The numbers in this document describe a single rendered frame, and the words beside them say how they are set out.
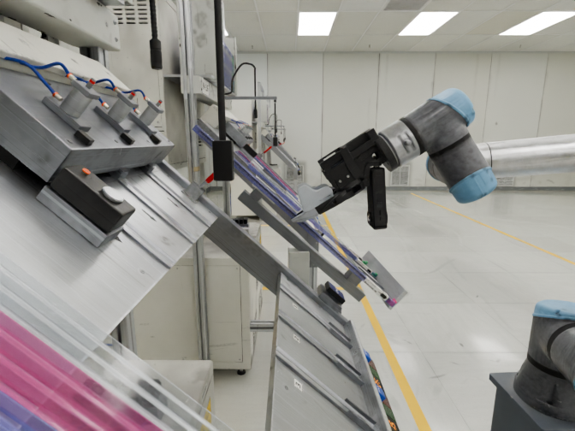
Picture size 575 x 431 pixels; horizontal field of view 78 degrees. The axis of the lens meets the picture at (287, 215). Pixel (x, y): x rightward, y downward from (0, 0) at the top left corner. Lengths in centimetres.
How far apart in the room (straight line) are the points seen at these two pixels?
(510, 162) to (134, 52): 137
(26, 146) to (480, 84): 902
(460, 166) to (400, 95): 789
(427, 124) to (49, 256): 56
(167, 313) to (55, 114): 139
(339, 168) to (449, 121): 20
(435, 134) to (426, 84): 809
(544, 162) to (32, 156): 83
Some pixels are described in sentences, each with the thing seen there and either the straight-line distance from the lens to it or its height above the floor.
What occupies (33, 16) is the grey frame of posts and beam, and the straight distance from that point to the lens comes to 72.
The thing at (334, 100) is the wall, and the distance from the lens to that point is 825.
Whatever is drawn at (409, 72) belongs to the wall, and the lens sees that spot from 867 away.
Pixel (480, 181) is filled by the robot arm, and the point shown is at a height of 106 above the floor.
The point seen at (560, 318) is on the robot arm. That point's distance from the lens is 95.
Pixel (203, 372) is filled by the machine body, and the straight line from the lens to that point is 89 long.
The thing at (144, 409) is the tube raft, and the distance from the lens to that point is 31.
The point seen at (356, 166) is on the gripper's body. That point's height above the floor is 109.
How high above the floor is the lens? 113
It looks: 12 degrees down
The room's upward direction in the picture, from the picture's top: straight up
